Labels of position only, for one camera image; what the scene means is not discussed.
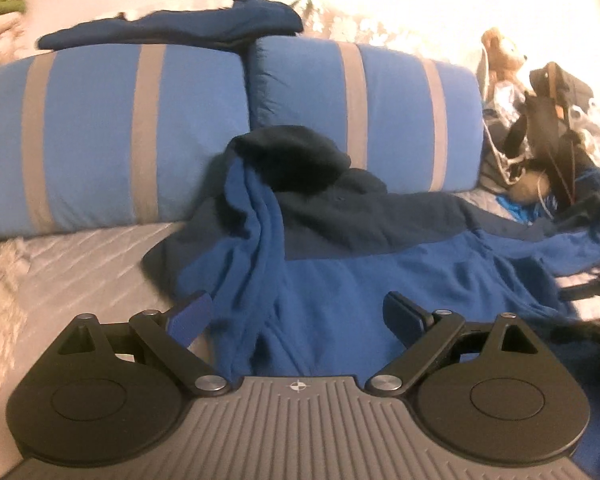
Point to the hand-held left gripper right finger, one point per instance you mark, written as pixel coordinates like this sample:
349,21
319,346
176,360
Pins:
400,316

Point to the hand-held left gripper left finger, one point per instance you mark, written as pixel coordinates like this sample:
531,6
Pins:
192,317

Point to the blue and navy fleece jacket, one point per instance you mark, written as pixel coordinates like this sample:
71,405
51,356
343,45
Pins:
330,285

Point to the small brown plush toy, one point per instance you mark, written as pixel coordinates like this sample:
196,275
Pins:
527,187

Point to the blue pillow with grey stripes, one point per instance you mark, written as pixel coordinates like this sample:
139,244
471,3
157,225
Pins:
95,135
395,105

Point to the brown teddy bear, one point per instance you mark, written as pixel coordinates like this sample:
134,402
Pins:
505,55

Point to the floral patterned pillow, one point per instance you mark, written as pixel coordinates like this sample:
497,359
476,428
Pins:
380,27

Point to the navy blue garment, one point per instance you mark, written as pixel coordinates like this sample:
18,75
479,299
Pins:
190,27

